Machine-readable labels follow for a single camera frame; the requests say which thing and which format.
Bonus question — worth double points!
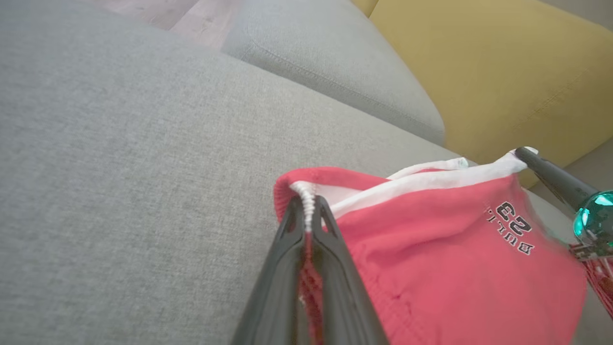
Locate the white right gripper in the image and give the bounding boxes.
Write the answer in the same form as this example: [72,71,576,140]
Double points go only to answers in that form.
[515,146,613,262]

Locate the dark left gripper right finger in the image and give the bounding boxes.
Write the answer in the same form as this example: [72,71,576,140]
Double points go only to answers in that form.
[306,195,390,345]

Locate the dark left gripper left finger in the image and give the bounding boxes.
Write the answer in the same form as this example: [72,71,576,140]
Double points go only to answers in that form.
[231,195,308,345]

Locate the red shorts with white band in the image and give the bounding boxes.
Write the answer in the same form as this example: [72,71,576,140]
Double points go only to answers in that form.
[273,146,590,345]

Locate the yellow sofa cushion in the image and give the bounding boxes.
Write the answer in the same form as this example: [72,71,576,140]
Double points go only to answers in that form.
[352,0,613,189]

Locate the grey fabric sofa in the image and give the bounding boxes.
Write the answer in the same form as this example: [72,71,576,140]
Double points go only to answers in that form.
[0,0,613,345]

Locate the grey sofa back cushion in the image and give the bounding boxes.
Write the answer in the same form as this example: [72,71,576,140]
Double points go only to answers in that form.
[221,0,446,147]

